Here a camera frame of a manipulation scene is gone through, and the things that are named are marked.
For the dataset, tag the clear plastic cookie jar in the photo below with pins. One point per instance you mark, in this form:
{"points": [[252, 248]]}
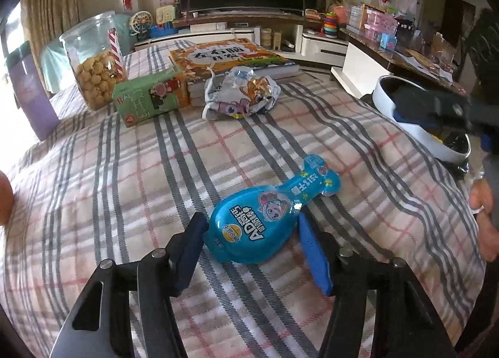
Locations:
{"points": [[93, 77]]}

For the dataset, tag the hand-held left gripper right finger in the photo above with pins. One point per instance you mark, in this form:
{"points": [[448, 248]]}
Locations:
{"points": [[315, 253]]}

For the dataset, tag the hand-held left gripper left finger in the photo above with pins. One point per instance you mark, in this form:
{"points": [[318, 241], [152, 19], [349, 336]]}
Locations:
{"points": [[189, 253]]}

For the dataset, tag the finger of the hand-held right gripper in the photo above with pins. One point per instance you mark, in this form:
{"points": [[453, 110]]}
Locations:
{"points": [[429, 106]]}

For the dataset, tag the pink storage boxes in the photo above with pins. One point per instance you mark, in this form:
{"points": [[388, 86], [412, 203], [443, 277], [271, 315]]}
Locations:
{"points": [[378, 21]]}

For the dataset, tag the small blue box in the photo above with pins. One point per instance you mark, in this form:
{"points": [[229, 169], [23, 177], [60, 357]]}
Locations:
{"points": [[388, 40]]}

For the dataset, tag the purple box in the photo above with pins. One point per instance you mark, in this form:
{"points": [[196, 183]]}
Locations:
{"points": [[33, 108]]}

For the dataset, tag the colourful toy telephone board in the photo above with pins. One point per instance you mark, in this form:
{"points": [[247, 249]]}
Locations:
{"points": [[168, 7]]}

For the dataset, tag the white and brown television stand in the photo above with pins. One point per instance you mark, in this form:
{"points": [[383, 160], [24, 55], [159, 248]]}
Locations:
{"points": [[323, 48]]}

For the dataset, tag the blue toy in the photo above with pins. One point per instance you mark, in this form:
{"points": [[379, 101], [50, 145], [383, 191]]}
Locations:
{"points": [[161, 30]]}

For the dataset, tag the orange children's book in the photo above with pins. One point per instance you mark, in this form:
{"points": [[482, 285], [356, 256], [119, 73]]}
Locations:
{"points": [[230, 56]]}

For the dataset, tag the plaid blanket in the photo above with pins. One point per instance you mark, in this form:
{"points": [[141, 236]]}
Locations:
{"points": [[136, 186]]}

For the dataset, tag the orange round fruit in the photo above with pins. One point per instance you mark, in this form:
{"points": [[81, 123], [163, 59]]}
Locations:
{"points": [[6, 198]]}

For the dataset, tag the beige curtain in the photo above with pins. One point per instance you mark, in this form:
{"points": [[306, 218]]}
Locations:
{"points": [[50, 3]]}

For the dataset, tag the green cartoon box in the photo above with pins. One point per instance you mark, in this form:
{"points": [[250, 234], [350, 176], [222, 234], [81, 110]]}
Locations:
{"points": [[148, 101]]}

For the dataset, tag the rainbow stacking rings toy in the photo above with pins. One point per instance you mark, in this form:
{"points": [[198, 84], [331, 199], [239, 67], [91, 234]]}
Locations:
{"points": [[330, 25]]}

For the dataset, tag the white trash bin black bag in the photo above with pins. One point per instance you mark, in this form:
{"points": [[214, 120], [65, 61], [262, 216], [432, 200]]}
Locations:
{"points": [[429, 140]]}

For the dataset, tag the blue bottle-shaped packet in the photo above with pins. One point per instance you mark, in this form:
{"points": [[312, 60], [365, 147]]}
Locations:
{"points": [[253, 221]]}

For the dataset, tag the person's right hand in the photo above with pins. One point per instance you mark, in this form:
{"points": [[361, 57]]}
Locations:
{"points": [[481, 198]]}

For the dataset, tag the toy ferris wheel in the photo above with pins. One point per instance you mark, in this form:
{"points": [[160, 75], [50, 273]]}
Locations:
{"points": [[139, 25]]}

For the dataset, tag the silver crumpled cartoon wrapper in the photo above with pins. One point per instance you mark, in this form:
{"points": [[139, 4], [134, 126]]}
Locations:
{"points": [[241, 93]]}

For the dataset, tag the cluttered brown side table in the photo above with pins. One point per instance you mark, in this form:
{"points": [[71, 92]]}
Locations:
{"points": [[358, 66]]}

